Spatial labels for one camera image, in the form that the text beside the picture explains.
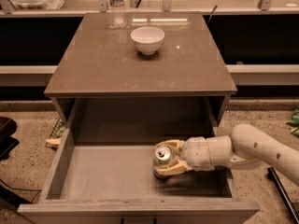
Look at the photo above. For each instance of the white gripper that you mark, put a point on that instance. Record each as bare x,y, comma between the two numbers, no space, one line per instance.
194,154

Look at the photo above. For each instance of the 7up soda can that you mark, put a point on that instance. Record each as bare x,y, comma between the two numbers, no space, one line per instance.
162,155

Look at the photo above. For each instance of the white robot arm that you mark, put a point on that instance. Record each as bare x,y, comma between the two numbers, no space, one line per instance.
243,149

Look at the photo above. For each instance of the brown cabinet with counter top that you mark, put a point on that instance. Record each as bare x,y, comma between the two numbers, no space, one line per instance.
102,62

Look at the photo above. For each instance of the open grey top drawer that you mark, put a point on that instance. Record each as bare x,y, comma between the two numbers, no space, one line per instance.
103,171

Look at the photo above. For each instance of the black metal bar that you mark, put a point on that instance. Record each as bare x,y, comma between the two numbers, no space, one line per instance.
293,208

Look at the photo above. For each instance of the white ceramic bowl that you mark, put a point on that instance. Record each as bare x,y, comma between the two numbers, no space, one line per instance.
147,39

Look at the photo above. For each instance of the green snack bag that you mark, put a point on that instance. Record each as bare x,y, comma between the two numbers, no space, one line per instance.
294,122

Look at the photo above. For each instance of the black chair base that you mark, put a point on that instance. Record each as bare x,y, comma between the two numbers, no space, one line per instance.
7,142

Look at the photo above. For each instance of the black drawer handle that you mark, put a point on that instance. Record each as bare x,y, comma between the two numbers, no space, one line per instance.
138,220

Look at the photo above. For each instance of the wire basket with items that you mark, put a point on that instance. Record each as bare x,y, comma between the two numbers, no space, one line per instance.
56,135

